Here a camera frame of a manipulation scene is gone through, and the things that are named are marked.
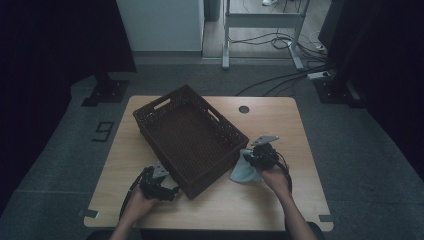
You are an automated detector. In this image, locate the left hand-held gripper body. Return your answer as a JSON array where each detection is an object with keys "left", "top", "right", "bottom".
[{"left": 138, "top": 161, "right": 170, "bottom": 201}]

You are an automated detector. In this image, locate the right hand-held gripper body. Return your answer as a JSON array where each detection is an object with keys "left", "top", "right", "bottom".
[{"left": 249, "top": 134, "right": 280, "bottom": 171}]

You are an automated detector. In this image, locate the light blue cloth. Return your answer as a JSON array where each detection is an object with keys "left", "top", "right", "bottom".
[{"left": 229, "top": 148, "right": 264, "bottom": 184}]

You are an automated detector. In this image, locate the brown woven basket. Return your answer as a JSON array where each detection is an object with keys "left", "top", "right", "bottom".
[{"left": 132, "top": 84, "right": 250, "bottom": 200}]

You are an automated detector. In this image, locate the person's left hand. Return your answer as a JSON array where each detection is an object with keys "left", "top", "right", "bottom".
[{"left": 121, "top": 189, "right": 159, "bottom": 223}]

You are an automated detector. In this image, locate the person's right hand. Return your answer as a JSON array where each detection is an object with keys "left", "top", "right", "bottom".
[{"left": 259, "top": 163, "right": 293, "bottom": 201}]

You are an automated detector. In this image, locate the grey tape strip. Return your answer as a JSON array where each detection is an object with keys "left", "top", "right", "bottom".
[
  {"left": 78, "top": 209, "right": 100, "bottom": 219},
  {"left": 318, "top": 214, "right": 343, "bottom": 224}
]

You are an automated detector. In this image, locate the black chair armrest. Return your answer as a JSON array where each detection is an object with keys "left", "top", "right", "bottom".
[{"left": 306, "top": 221, "right": 326, "bottom": 240}]

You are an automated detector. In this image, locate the black stand base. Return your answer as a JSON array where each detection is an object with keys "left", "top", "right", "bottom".
[
  {"left": 80, "top": 71, "right": 130, "bottom": 108},
  {"left": 313, "top": 78, "right": 368, "bottom": 109}
]

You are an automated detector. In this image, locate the white power strip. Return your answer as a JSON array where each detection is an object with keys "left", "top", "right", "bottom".
[{"left": 306, "top": 70, "right": 332, "bottom": 81}]

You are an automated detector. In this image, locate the dark curtain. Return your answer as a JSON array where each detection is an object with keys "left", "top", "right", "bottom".
[
  {"left": 0, "top": 0, "right": 137, "bottom": 214},
  {"left": 318, "top": 0, "right": 424, "bottom": 183}
]

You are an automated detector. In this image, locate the dark grey bin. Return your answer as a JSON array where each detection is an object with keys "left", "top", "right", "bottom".
[{"left": 203, "top": 0, "right": 222, "bottom": 23}]

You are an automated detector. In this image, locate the white cabinet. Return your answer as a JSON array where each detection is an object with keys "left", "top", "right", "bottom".
[{"left": 115, "top": 0, "right": 205, "bottom": 58}]

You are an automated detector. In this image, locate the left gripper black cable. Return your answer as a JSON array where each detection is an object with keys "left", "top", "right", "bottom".
[{"left": 119, "top": 166, "right": 149, "bottom": 221}]

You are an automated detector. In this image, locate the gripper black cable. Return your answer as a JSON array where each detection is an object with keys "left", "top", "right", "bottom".
[
  {"left": 266, "top": 151, "right": 294, "bottom": 194},
  {"left": 119, "top": 166, "right": 149, "bottom": 221}
]

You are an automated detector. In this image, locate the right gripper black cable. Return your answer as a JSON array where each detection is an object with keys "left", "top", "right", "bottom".
[{"left": 266, "top": 151, "right": 294, "bottom": 194}]

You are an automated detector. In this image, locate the black floor cable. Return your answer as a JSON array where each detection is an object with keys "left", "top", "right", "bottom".
[{"left": 234, "top": 64, "right": 333, "bottom": 98}]

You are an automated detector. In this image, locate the black cable bundle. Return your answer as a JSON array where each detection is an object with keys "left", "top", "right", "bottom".
[{"left": 229, "top": 31, "right": 329, "bottom": 63}]

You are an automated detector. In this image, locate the white cable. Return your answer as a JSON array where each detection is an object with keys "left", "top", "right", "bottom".
[{"left": 308, "top": 30, "right": 327, "bottom": 52}]

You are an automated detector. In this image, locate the white metal desk frame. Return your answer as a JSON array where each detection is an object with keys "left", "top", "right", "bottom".
[{"left": 221, "top": 0, "right": 311, "bottom": 71}]

